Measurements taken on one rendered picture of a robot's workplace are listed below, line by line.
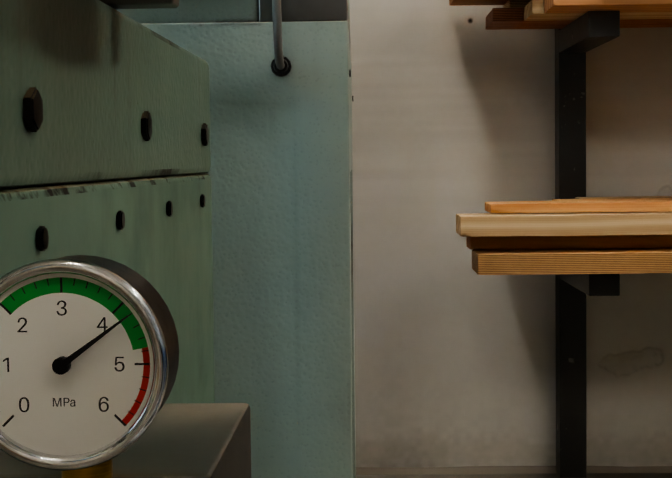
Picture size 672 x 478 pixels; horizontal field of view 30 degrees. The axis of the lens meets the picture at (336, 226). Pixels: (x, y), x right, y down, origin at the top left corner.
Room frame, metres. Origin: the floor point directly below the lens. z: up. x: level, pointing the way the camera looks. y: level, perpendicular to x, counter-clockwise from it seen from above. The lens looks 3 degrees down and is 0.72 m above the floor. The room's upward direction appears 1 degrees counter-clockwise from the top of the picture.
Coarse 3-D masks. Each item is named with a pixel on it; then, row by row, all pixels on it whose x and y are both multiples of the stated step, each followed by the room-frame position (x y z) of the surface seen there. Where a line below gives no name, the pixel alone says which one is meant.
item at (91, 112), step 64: (0, 0) 0.45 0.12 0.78; (64, 0) 0.54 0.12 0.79; (0, 64) 0.45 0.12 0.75; (64, 64) 0.54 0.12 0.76; (128, 64) 0.68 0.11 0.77; (192, 64) 0.91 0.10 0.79; (0, 128) 0.45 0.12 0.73; (64, 128) 0.54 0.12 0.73; (128, 128) 0.67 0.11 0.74; (192, 128) 0.91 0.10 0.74
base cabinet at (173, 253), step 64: (0, 192) 0.45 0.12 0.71; (64, 192) 0.54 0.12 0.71; (128, 192) 0.67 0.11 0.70; (192, 192) 0.90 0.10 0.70; (0, 256) 0.44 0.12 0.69; (64, 256) 0.53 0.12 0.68; (128, 256) 0.67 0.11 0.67; (192, 256) 0.89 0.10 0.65; (192, 320) 0.89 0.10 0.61; (192, 384) 0.88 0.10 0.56
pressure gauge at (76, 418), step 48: (0, 288) 0.37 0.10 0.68; (48, 288) 0.37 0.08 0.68; (96, 288) 0.37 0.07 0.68; (144, 288) 0.38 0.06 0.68; (0, 336) 0.37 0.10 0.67; (48, 336) 0.37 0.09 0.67; (96, 336) 0.37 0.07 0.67; (144, 336) 0.37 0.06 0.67; (0, 384) 0.37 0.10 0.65; (48, 384) 0.37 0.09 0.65; (96, 384) 0.37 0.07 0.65; (144, 384) 0.37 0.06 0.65; (0, 432) 0.37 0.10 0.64; (48, 432) 0.37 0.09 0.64; (96, 432) 0.37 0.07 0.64; (144, 432) 0.37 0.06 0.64
